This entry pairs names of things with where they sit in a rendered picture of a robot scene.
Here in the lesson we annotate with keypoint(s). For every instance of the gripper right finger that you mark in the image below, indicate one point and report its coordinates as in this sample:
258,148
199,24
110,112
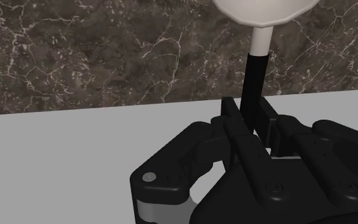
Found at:
327,155

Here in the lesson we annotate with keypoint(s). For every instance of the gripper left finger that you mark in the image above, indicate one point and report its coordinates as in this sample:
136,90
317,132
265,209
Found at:
172,161

